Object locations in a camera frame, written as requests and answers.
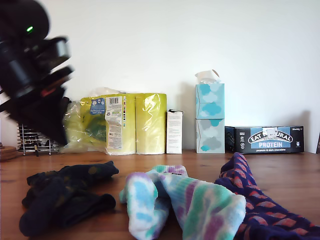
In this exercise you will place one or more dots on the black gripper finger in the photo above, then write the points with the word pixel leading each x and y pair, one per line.
pixel 47 117

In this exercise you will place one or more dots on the navy sock with yellow dots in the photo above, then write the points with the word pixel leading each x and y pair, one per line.
pixel 62 212
pixel 82 171

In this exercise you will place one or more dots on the pastel tie-dye sock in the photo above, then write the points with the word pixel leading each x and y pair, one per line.
pixel 140 200
pixel 205 200

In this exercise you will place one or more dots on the purple sock with red pattern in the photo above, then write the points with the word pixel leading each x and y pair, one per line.
pixel 275 215

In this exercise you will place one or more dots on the clear plastic bag, green contents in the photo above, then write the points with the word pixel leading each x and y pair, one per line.
pixel 80 132

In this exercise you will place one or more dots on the yellow kitchen roll pack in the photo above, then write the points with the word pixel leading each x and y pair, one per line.
pixel 147 125

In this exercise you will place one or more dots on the small white carton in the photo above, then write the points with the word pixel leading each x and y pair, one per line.
pixel 174 130

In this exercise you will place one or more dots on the blue cloud tissue box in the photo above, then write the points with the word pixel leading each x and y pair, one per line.
pixel 209 100

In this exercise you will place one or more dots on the grey cloud tissue box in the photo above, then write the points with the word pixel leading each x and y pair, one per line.
pixel 210 135

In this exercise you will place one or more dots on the white paper tissue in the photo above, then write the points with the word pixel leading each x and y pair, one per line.
pixel 206 76

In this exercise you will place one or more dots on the black protein bar box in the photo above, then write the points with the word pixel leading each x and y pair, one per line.
pixel 265 140

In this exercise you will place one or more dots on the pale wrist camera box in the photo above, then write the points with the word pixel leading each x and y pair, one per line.
pixel 56 50

